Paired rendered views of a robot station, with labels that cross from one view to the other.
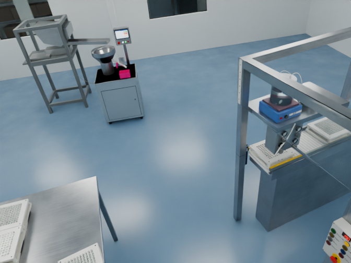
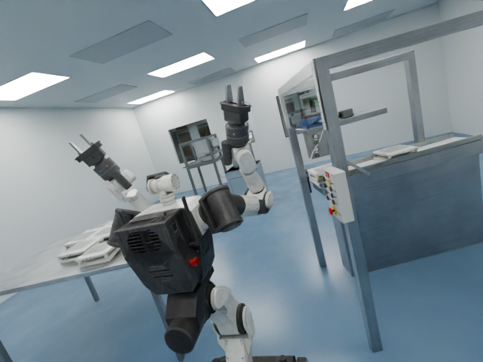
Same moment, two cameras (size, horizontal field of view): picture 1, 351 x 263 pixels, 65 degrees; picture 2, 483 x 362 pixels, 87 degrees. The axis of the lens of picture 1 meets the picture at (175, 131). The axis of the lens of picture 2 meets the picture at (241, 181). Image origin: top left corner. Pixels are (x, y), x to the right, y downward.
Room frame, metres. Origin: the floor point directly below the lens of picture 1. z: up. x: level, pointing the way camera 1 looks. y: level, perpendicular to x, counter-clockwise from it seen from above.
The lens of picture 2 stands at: (-0.62, -0.79, 1.53)
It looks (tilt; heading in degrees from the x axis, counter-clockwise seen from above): 12 degrees down; 20
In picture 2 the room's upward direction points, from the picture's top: 16 degrees counter-clockwise
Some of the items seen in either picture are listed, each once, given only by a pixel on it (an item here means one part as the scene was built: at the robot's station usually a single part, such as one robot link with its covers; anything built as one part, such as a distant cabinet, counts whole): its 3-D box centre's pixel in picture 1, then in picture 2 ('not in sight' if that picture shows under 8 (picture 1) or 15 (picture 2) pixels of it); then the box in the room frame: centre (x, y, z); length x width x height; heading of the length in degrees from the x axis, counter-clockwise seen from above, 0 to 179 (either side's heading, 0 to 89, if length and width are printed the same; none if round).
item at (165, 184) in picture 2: not in sight; (164, 187); (0.20, -0.18, 1.38); 0.10 x 0.07 x 0.09; 93
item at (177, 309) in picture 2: not in sight; (192, 305); (0.11, -0.18, 0.92); 0.28 x 0.13 x 0.18; 3
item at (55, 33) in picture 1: (72, 68); (215, 169); (4.51, 1.61, 0.75); 1.43 x 1.06 x 1.50; 94
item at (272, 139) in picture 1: (283, 134); (321, 142); (1.47, -0.75, 1.23); 0.22 x 0.11 x 0.20; 109
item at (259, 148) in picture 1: (271, 150); (325, 169); (1.60, -0.73, 0.99); 0.25 x 0.24 x 0.02; 18
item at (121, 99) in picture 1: (121, 94); (248, 184); (4.04, 0.81, 0.38); 0.63 x 0.57 x 0.76; 94
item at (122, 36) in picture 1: (125, 48); (250, 146); (4.20, 0.61, 1.07); 0.23 x 0.10 x 0.62; 94
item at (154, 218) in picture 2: not in sight; (173, 241); (0.14, -0.18, 1.18); 0.34 x 0.30 x 0.36; 93
